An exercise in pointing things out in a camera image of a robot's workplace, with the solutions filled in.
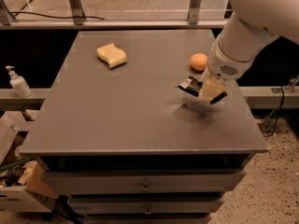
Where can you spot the yellow sponge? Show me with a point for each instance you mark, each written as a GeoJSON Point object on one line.
{"type": "Point", "coordinates": [112, 55]}

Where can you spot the black rxbar chocolate wrapper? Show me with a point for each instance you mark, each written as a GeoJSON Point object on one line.
{"type": "Point", "coordinates": [192, 85]}

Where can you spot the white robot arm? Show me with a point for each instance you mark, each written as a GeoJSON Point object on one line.
{"type": "Point", "coordinates": [253, 25]}

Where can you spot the metal railing frame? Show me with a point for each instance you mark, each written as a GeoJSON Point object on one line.
{"type": "Point", "coordinates": [113, 14]}

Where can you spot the grey drawer cabinet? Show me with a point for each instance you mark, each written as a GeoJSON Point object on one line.
{"type": "Point", "coordinates": [127, 146]}

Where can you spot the white cardboard box with clutter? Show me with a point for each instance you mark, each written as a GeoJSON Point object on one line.
{"type": "Point", "coordinates": [21, 186]}

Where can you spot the orange fruit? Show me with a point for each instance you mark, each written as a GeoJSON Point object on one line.
{"type": "Point", "coordinates": [199, 61]}

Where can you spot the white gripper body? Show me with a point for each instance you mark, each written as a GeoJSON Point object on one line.
{"type": "Point", "coordinates": [223, 63]}

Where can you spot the white pump bottle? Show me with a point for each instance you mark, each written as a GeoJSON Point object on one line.
{"type": "Point", "coordinates": [18, 83]}

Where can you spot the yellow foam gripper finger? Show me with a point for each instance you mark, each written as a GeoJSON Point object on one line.
{"type": "Point", "coordinates": [205, 75]}
{"type": "Point", "coordinates": [212, 87]}

